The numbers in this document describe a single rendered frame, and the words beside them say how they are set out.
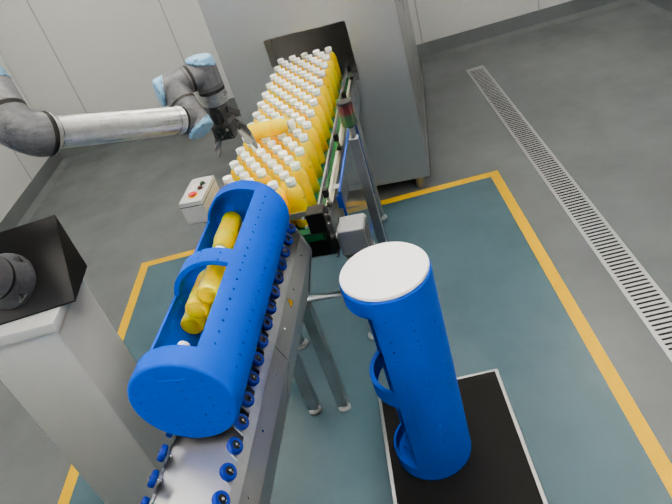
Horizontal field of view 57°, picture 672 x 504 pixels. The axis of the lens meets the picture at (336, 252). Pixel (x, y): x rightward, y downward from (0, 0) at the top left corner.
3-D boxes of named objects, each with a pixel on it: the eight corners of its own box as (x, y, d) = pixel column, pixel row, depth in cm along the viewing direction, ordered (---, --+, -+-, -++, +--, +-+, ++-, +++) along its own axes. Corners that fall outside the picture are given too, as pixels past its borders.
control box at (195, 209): (188, 225, 250) (177, 203, 244) (200, 199, 266) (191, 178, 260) (210, 220, 248) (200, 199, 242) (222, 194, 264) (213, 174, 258)
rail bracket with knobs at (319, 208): (307, 238, 237) (299, 216, 231) (309, 228, 243) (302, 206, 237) (332, 234, 235) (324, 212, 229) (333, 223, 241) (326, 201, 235)
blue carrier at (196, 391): (152, 442, 165) (107, 369, 149) (226, 249, 235) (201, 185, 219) (252, 435, 160) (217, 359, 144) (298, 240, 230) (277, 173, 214)
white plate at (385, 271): (387, 231, 202) (388, 234, 202) (321, 276, 191) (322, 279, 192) (448, 260, 181) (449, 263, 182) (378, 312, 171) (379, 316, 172)
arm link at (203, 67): (178, 59, 202) (205, 47, 205) (193, 94, 209) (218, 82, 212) (188, 63, 195) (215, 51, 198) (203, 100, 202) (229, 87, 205)
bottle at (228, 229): (221, 224, 222) (208, 255, 207) (224, 208, 218) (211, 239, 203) (240, 229, 223) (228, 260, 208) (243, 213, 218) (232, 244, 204)
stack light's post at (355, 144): (402, 334, 311) (348, 140, 250) (402, 328, 315) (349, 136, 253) (410, 333, 310) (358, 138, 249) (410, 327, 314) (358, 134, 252)
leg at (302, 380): (309, 416, 284) (264, 317, 249) (310, 406, 289) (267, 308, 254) (321, 415, 283) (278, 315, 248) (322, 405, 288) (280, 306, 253)
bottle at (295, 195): (294, 228, 245) (279, 188, 235) (300, 217, 250) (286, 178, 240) (309, 227, 242) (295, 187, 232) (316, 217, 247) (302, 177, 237)
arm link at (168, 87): (165, 102, 192) (200, 86, 196) (146, 74, 194) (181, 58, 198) (168, 118, 201) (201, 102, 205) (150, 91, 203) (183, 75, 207)
